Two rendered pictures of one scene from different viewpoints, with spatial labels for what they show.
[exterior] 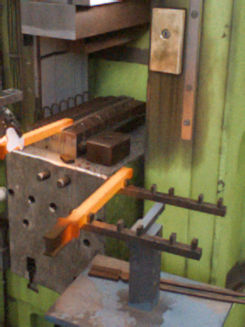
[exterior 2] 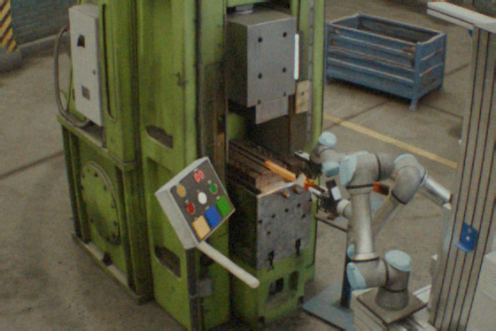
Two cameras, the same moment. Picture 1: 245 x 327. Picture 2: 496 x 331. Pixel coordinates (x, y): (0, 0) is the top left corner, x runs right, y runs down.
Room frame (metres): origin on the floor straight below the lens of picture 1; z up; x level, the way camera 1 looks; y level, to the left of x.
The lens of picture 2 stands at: (0.85, 3.14, 2.59)
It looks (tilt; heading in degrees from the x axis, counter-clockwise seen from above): 27 degrees down; 286
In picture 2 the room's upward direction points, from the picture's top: straight up
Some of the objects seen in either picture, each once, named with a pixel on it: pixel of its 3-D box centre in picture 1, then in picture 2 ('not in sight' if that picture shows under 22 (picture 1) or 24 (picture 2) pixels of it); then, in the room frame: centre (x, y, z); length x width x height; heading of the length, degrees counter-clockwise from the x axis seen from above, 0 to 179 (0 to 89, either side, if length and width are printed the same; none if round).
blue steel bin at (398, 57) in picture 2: not in sight; (385, 56); (1.36, -4.06, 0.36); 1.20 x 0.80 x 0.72; 157
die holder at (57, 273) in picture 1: (103, 195); (251, 202); (1.74, -0.06, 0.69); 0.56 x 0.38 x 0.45; 145
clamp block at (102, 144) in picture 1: (109, 147); (290, 164); (1.54, -0.07, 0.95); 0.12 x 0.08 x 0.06; 145
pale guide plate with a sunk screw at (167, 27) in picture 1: (167, 41); (301, 96); (1.52, -0.22, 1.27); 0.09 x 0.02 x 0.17; 55
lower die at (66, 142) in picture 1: (88, 121); (244, 162); (1.76, -0.01, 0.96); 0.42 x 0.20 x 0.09; 145
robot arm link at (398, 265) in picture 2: not in sight; (395, 269); (0.89, 0.81, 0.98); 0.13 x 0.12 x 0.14; 28
